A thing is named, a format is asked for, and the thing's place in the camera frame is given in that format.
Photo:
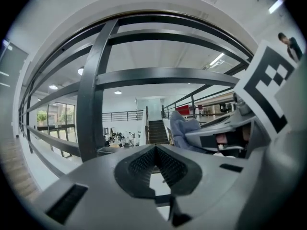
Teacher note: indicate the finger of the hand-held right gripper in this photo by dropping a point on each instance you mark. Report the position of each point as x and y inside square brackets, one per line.
[192, 140]

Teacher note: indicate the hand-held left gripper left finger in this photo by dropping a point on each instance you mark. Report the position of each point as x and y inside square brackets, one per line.
[96, 188]

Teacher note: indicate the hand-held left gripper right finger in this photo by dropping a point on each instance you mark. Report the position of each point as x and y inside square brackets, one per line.
[216, 188]

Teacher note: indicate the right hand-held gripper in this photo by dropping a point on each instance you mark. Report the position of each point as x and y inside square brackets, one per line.
[263, 80]

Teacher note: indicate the blue cloth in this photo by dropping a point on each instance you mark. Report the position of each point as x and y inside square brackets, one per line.
[182, 128]

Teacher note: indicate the wooden-topped black metal railing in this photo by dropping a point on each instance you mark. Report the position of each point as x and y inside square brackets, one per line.
[91, 104]

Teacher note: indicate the long black metal railing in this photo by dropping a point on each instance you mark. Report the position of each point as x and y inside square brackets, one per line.
[192, 99]

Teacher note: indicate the black metal balcony railing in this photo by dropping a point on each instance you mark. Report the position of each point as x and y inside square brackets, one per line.
[120, 116]

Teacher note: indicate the person's right hand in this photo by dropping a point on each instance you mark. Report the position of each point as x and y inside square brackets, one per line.
[221, 138]

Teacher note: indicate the long light wooden table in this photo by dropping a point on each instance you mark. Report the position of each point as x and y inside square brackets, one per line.
[216, 99]

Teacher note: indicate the red cabinet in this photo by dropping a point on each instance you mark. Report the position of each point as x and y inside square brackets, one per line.
[182, 109]

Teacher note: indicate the dark wooden staircase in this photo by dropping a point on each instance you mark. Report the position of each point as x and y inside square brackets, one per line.
[157, 130]

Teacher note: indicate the frosted glass panel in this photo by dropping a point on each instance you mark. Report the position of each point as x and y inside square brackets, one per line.
[149, 109]

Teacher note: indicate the group of people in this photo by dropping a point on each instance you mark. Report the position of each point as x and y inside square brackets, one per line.
[120, 138]

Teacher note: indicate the ceiling strip light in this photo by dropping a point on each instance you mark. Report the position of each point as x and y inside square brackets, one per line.
[275, 5]
[216, 59]

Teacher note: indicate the glass entrance doors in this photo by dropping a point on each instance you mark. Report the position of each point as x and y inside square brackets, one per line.
[57, 118]

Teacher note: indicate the round ceiling lamp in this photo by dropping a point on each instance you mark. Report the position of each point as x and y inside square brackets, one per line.
[80, 71]
[118, 92]
[53, 87]

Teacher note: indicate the grey glass door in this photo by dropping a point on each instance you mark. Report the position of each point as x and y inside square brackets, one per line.
[12, 80]

